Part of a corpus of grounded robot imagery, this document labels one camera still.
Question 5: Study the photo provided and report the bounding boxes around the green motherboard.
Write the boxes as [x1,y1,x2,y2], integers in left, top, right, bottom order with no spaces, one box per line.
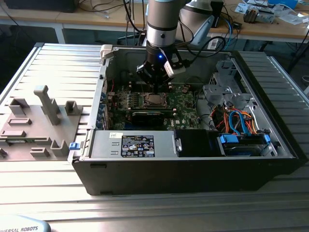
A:
[107,83,203,131]

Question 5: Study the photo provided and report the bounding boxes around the grey parts rack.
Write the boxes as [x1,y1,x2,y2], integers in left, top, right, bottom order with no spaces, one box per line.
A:
[0,85,84,162]

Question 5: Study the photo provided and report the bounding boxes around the grey power supply with label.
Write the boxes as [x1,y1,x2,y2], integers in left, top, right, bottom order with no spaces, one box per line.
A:
[89,130,179,159]

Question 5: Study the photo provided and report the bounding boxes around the thin blue wire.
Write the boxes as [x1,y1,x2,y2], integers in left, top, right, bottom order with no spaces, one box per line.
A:
[228,110,242,135]

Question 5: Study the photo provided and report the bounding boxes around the orange wire bundle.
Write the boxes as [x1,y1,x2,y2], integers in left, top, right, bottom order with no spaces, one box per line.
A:
[214,108,258,135]

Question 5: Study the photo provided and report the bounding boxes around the black drive bay box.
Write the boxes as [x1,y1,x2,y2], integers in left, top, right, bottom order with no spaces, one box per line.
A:
[174,129,220,158]

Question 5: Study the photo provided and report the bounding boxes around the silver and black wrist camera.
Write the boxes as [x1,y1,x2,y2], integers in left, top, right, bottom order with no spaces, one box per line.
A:
[163,47,186,78]

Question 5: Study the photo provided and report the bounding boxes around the black monitor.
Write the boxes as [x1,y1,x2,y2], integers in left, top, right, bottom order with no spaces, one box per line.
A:
[3,0,77,13]

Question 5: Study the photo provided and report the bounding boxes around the dark CPU cooler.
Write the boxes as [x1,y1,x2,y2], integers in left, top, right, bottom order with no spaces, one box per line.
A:
[243,6,261,24]

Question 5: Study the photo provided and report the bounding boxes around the pale grey slanted stand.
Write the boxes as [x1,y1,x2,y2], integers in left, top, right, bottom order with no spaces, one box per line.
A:
[193,14,215,48]

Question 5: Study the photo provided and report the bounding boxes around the black graphics card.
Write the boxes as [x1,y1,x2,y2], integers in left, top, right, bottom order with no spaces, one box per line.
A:
[130,110,166,126]

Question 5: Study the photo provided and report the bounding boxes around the flat blue wire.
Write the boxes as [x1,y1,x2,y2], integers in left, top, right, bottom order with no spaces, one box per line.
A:
[236,110,253,137]

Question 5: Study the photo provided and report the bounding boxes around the metal socket cover frame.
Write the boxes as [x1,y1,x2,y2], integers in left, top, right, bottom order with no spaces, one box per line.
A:
[144,92,170,109]

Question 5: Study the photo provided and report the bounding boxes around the light wooden desk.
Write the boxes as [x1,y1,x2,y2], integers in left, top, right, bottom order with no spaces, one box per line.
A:
[0,0,148,44]
[207,0,309,45]

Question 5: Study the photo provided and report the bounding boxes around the beige case latch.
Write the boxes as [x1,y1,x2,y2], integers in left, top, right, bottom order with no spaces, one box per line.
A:
[100,44,114,60]

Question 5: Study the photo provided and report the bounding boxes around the grey metal drive cage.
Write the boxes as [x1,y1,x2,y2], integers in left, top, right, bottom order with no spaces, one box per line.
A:
[202,59,257,114]

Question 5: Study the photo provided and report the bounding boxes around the hard disk in blue carrier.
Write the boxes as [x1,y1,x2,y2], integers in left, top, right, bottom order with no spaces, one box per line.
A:
[216,134,271,157]

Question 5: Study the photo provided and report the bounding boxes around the blue box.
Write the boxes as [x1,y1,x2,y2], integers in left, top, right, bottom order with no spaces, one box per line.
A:
[267,0,299,10]

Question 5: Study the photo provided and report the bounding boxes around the black open PC case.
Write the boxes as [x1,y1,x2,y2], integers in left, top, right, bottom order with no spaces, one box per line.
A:
[71,44,306,196]

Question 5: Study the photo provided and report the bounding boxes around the grey Universal Robots teach pendant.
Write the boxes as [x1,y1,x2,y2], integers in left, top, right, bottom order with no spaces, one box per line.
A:
[0,215,52,232]

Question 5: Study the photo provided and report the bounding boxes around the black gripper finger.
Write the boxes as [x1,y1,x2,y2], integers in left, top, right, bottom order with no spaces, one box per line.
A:
[136,61,165,94]
[159,71,175,86]

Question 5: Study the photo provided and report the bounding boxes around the silver CPU with green edge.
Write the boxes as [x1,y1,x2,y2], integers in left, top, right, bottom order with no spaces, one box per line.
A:
[147,94,166,105]

